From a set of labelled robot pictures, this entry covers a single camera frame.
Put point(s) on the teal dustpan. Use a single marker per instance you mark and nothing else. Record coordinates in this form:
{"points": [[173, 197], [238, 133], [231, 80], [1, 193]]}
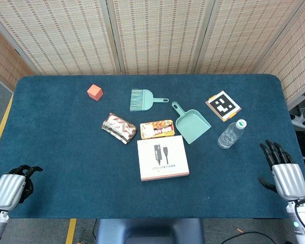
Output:
{"points": [[190, 124]]}

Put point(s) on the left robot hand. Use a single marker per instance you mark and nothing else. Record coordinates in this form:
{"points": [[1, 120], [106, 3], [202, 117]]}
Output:
{"points": [[7, 189]]}

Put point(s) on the yellow red snack packet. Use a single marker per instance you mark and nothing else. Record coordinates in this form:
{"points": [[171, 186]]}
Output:
{"points": [[156, 129]]}

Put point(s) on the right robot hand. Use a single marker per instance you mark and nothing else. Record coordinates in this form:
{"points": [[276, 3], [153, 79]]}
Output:
{"points": [[287, 178]]}

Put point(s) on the fiducial marker board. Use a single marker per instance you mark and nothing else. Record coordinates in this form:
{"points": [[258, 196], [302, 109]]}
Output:
{"points": [[223, 105]]}

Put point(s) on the silver red snack bag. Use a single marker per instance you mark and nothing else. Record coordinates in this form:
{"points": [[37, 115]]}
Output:
{"points": [[119, 127]]}

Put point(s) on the transparent water bottle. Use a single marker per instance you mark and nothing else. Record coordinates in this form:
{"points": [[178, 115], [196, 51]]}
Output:
{"points": [[231, 134]]}

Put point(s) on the teal hand brush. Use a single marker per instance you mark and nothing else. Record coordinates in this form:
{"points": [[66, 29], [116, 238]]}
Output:
{"points": [[142, 100]]}

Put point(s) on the orange cube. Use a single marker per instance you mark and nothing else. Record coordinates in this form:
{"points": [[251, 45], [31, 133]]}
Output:
{"points": [[95, 92]]}

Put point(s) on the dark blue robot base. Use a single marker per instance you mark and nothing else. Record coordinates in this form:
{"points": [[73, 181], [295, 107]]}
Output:
{"points": [[150, 231]]}

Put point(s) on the woven folding screen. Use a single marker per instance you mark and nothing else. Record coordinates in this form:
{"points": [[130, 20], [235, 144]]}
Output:
{"points": [[152, 35]]}

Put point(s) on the white power strip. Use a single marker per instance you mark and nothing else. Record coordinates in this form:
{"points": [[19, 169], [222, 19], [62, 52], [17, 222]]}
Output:
{"points": [[300, 122]]}

